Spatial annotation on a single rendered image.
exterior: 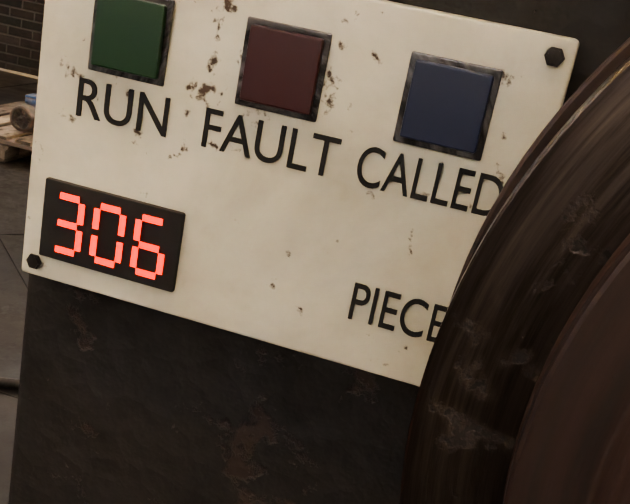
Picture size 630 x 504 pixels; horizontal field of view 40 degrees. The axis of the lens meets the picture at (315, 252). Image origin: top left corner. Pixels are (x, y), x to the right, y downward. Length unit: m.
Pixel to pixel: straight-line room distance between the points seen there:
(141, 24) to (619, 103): 0.25
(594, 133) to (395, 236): 0.17
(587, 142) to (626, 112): 0.01
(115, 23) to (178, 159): 0.07
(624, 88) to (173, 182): 0.25
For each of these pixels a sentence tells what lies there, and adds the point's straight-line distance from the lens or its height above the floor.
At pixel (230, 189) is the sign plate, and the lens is 0.44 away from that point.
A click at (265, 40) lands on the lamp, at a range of 0.42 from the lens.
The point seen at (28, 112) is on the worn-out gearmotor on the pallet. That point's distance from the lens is 4.83.
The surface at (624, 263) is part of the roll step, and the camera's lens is 0.26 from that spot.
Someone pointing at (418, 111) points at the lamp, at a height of 1.20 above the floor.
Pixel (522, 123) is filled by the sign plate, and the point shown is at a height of 1.20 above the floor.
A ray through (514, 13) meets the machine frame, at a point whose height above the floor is 1.25.
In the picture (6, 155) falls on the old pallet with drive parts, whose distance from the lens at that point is 4.84.
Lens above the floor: 1.25
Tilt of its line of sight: 18 degrees down
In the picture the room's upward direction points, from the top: 11 degrees clockwise
